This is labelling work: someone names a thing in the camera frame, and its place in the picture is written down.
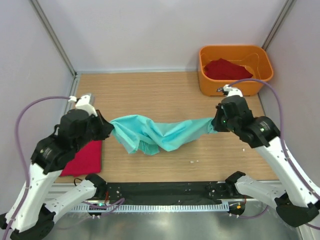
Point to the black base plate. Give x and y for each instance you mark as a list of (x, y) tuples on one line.
[(143, 190)]

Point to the aluminium corner post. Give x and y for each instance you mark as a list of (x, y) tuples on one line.
[(52, 35), (283, 14)]

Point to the folded magenta t shirt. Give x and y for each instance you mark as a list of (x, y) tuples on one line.
[(87, 161)]

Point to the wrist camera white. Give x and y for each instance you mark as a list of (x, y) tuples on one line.
[(229, 91), (85, 102)]

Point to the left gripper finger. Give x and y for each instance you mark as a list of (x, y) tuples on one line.
[(104, 123), (106, 132)]

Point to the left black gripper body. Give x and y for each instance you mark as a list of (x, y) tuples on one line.
[(97, 129)]

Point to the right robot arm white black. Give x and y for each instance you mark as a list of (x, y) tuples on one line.
[(295, 204)]

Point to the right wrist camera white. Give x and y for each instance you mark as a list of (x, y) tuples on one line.
[(229, 91)]

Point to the orange plastic bin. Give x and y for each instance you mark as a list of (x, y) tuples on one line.
[(253, 58)]

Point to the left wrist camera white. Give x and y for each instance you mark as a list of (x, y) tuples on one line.
[(85, 102)]

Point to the dark red t shirt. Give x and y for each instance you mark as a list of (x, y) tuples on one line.
[(222, 69)]

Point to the white slotted cable duct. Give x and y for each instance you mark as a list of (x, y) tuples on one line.
[(123, 209)]

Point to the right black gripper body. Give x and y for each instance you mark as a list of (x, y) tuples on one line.
[(220, 123)]

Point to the left aluminium corner post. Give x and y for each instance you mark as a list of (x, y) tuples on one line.
[(52, 35)]

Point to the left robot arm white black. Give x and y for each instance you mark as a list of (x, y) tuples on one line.
[(32, 217)]

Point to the right aluminium corner post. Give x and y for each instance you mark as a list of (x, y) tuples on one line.
[(283, 14)]

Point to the teal t shirt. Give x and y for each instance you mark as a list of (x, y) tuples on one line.
[(140, 133)]

